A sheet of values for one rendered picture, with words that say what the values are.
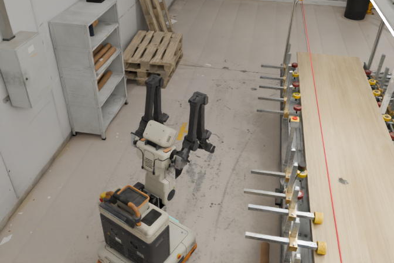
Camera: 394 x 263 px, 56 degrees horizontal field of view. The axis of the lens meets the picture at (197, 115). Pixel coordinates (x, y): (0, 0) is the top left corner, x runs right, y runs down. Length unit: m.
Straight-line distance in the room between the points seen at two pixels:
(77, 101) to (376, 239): 3.49
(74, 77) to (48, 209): 1.50
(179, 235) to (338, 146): 1.64
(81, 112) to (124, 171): 0.96
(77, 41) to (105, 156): 1.41
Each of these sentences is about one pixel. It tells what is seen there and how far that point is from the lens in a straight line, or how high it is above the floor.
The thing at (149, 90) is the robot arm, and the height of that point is 1.55.
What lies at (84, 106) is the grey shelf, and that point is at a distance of 4.73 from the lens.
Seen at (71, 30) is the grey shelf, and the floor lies 1.47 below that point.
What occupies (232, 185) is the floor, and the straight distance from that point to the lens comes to 4.25.
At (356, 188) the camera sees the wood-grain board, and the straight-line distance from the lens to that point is 3.22.
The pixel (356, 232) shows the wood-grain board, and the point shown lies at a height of 0.90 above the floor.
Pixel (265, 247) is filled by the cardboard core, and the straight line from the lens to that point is 3.67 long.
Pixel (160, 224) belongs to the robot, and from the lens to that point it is 2.86.
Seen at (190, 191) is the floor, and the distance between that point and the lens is 4.16.
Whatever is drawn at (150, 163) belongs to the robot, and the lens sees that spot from 2.84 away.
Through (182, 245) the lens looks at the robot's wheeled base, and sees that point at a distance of 3.38.
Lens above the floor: 3.01
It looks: 35 degrees down
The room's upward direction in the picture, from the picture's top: 1 degrees clockwise
